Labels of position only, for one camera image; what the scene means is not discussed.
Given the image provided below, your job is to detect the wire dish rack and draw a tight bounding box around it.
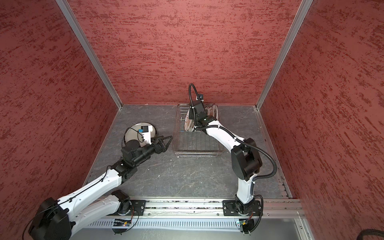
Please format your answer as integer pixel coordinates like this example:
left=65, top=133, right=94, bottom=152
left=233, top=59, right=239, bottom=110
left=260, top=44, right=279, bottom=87
left=173, top=104, right=225, bottom=157

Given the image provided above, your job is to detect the white perforated cable duct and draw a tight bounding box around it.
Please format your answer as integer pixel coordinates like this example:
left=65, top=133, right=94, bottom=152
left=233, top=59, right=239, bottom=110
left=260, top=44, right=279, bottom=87
left=86, top=218, right=240, bottom=231

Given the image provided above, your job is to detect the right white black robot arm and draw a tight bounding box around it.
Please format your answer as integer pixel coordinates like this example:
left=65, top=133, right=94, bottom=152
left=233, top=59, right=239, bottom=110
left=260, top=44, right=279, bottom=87
left=189, top=101, right=263, bottom=216

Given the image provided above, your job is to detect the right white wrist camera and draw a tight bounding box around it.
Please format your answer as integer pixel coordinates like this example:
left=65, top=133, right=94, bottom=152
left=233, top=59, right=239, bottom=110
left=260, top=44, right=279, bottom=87
left=196, top=94, right=204, bottom=101

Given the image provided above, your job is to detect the white ribbed plate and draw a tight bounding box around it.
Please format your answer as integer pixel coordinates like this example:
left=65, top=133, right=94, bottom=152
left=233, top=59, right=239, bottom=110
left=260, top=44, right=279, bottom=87
left=122, top=122, right=157, bottom=147

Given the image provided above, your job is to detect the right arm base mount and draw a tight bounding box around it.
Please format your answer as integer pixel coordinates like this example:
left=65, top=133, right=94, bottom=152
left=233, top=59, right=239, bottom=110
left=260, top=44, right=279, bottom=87
left=222, top=200, right=262, bottom=217

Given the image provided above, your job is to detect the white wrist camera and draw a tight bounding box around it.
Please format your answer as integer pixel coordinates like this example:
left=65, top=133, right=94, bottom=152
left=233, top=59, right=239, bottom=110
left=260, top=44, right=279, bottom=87
left=196, top=94, right=204, bottom=101
left=139, top=125, right=155, bottom=147

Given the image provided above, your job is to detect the rightmost patterned plate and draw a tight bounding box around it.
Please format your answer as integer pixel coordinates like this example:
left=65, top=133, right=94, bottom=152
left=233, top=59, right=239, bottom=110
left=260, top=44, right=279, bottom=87
left=211, top=104, right=219, bottom=120

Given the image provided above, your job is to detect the black hose bottom corner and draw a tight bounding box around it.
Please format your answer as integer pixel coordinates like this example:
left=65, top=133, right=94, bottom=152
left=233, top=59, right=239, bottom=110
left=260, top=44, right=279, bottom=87
left=356, top=228, right=384, bottom=240

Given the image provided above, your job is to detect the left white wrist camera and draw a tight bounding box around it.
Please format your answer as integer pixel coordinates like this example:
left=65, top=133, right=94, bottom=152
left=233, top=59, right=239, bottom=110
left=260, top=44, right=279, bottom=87
left=139, top=125, right=155, bottom=147

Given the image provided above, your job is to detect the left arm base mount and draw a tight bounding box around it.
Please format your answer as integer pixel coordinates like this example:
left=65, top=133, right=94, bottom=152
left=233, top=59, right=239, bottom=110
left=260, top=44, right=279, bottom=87
left=110, top=200, right=147, bottom=217

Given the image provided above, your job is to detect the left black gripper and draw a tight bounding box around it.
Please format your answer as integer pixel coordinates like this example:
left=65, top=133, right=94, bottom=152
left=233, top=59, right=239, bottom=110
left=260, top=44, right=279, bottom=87
left=133, top=134, right=174, bottom=166

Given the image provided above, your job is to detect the right aluminium corner post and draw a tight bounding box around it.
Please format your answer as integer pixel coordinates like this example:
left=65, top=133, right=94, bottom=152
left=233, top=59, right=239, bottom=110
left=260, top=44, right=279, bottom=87
left=256, top=0, right=313, bottom=111

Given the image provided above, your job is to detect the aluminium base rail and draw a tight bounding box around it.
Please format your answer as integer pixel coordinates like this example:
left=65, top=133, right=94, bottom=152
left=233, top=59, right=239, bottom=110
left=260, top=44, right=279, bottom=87
left=136, top=198, right=307, bottom=219

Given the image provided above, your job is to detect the white watermelon pattern plate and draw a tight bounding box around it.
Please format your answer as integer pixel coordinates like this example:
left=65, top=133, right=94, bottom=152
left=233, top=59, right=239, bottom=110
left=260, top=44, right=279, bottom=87
left=184, top=108, right=195, bottom=132

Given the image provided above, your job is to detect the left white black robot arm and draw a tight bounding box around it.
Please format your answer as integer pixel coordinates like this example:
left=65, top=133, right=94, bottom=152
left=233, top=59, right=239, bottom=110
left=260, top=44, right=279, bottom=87
left=26, top=136, right=173, bottom=240

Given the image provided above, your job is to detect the left aluminium corner post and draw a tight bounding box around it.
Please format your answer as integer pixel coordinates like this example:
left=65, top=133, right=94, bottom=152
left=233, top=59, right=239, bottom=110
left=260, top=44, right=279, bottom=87
left=56, top=0, right=124, bottom=111

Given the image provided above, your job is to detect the left black thin cable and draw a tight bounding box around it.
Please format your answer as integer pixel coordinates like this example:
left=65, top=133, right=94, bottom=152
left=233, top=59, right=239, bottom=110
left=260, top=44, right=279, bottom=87
left=22, top=127, right=145, bottom=240

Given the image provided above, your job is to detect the aluminium corner post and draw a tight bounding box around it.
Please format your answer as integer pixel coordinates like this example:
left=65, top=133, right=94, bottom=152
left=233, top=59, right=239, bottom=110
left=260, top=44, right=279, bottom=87
left=256, top=0, right=313, bottom=111
left=56, top=0, right=124, bottom=111

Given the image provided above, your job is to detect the right black corrugated cable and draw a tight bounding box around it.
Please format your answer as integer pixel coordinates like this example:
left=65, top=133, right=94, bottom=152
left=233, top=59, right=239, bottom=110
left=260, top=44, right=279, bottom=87
left=188, top=83, right=278, bottom=233

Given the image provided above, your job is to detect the brown patterned plate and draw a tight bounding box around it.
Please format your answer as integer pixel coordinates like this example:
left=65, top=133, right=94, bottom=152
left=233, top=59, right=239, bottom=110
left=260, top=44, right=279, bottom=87
left=205, top=106, right=212, bottom=116

